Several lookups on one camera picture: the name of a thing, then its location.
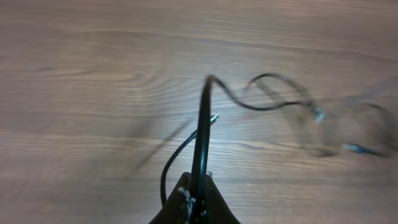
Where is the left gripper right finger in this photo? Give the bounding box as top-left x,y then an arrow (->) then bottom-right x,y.
204,175 -> 240,224

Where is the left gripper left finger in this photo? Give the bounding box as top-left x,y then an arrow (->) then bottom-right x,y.
149,172 -> 193,224

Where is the black usb cable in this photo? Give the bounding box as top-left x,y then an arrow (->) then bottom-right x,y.
295,99 -> 398,158

